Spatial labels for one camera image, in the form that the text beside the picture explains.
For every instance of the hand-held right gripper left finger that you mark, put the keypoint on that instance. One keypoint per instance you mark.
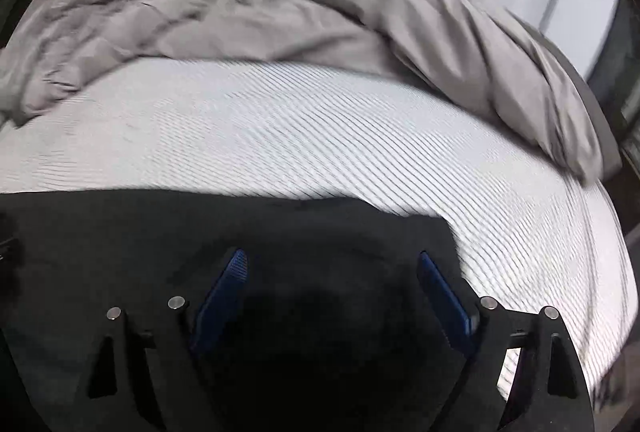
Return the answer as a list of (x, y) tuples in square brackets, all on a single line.
[(222, 297)]

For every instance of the bed with hexagon-patterned sheet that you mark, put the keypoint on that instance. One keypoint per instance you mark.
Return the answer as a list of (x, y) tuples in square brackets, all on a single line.
[(300, 137)]

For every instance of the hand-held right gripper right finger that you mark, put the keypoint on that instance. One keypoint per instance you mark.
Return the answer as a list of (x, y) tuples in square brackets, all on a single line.
[(445, 297)]

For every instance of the grey duvet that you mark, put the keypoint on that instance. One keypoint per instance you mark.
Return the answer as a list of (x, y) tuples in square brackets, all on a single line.
[(250, 22)]

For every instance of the black pants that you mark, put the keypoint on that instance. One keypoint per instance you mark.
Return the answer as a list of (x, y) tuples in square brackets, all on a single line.
[(150, 252)]

